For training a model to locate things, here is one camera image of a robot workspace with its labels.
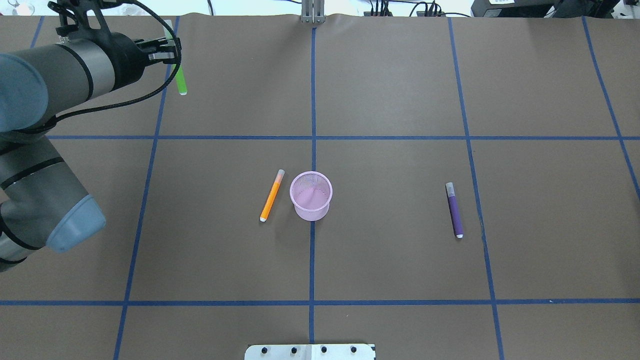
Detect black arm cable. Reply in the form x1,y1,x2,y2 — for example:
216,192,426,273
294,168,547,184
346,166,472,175
20,0,182,136

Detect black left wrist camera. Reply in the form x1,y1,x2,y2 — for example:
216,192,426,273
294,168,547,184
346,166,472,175
46,0,134,44

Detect purple marker pen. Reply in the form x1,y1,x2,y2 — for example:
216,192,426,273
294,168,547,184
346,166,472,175
445,182,464,239

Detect pink mesh pen holder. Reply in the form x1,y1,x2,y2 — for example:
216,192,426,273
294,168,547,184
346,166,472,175
289,171,333,222

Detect green highlighter pen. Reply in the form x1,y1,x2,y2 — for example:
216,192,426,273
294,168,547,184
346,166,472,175
163,20,188,96

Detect aluminium frame post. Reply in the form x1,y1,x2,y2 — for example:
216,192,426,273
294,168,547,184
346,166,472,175
300,0,326,24

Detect orange highlighter pen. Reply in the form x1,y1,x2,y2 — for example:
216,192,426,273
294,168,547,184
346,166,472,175
259,169,286,223

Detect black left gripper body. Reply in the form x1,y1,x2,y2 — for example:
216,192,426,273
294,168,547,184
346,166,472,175
102,32,157,91

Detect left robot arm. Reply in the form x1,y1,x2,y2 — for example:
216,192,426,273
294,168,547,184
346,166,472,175
0,32,182,272

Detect white camera stand pillar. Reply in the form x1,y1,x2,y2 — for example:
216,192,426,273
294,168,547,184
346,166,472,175
244,343,377,360

